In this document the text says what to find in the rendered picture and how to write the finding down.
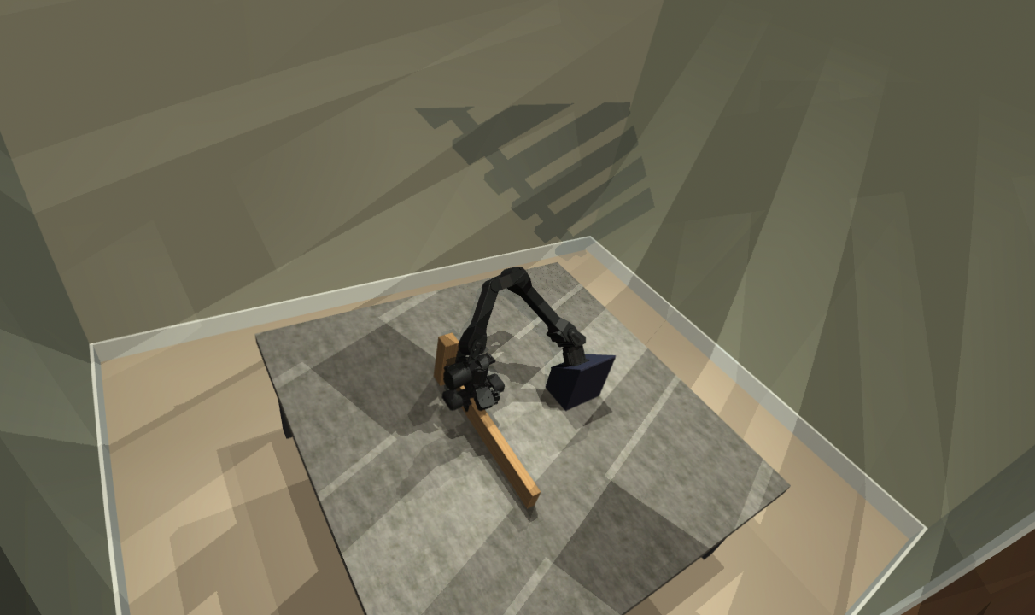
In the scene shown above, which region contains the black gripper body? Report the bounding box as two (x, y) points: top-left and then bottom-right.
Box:
(441, 374), (505, 411)

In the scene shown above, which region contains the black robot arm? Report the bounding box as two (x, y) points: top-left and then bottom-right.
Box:
(443, 266), (589, 411)

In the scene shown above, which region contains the brown wooden board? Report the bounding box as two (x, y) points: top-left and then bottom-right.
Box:
(461, 398), (541, 508)

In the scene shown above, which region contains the brown wooden post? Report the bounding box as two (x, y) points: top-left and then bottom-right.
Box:
(434, 333), (459, 386)

